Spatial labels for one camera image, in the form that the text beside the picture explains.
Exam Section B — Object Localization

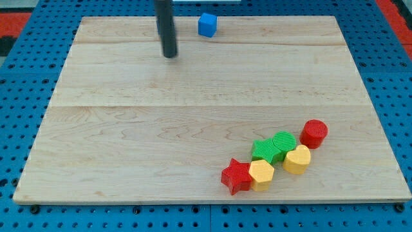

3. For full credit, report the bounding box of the red cylinder block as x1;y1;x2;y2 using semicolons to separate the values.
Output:
299;119;328;149

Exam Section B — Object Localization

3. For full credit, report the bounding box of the yellow heart block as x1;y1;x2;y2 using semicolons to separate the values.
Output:
283;144;312;175

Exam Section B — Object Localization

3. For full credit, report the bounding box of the green star block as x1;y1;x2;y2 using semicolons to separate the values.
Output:
251;139;283;164

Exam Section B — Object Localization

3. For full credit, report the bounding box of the yellow hexagon block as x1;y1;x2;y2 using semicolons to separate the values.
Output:
248;160;275;191

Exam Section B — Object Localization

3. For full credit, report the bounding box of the green cylinder block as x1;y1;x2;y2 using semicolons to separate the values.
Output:
272;131;297;161

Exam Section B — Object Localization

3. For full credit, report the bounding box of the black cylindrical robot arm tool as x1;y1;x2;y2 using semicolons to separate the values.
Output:
153;0;178;58

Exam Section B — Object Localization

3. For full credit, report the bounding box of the light wooden board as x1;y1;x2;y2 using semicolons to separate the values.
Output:
13;16;411;206

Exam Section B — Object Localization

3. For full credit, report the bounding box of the blue cube block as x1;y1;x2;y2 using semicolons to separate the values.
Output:
198;13;218;37

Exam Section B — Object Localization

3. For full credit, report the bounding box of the blue perforated pegboard base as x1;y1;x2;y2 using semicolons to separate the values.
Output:
1;1;411;231

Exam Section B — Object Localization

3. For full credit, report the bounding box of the red star block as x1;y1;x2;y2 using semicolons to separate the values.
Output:
221;159;252;195

